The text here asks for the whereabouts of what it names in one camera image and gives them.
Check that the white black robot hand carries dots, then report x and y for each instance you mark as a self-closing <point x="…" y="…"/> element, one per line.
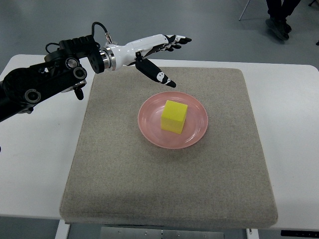
<point x="136" y="53"/>

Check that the yellow cube block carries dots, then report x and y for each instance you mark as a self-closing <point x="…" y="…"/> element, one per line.
<point x="173" y="116"/>

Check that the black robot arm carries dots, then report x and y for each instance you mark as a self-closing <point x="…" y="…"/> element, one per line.
<point x="23" y="88"/>

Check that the pink plate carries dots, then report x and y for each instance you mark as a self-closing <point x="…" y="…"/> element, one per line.
<point x="195" y="125"/>

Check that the beige fabric mat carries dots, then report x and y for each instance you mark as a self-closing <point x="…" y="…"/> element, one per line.
<point x="118" y="177"/>

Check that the metal chair leg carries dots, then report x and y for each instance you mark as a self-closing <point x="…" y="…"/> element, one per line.
<point x="244" y="10"/>

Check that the grey metal table crossbar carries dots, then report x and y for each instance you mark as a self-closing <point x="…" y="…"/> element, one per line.
<point x="136" y="233"/>

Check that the white table leg left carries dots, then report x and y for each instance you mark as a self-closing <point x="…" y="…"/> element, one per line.
<point x="62" y="230"/>

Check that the white table leg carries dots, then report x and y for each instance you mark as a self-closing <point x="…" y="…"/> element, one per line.
<point x="252" y="234"/>
<point x="62" y="230"/>

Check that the white table leg right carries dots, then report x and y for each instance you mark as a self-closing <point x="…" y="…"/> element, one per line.
<point x="252" y="234"/>

